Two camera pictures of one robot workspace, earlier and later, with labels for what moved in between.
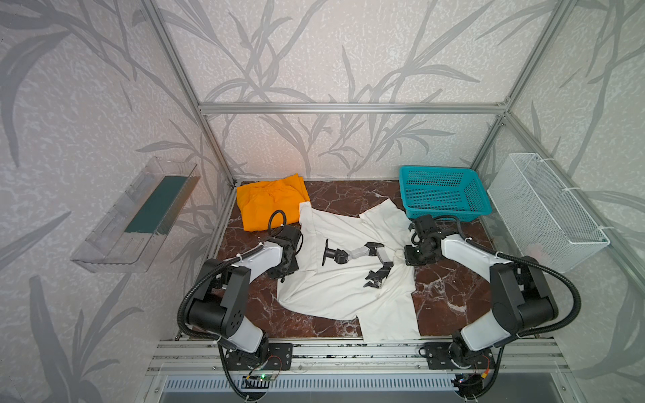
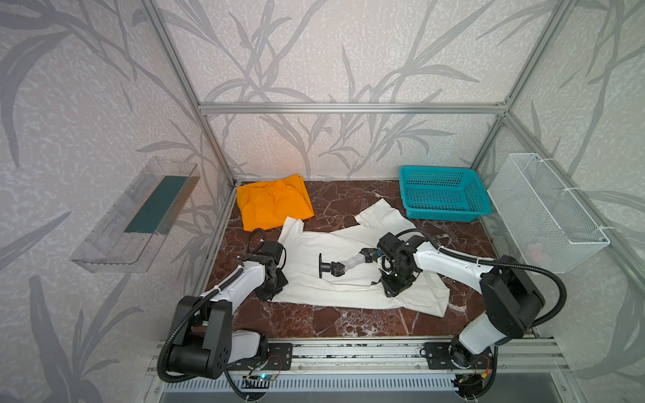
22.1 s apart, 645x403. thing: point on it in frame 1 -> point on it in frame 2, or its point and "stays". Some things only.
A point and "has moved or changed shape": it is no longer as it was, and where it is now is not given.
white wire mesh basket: (545, 220) stays
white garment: (366, 287) has moved or changed shape
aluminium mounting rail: (209, 357) stays
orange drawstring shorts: (272, 204) stays
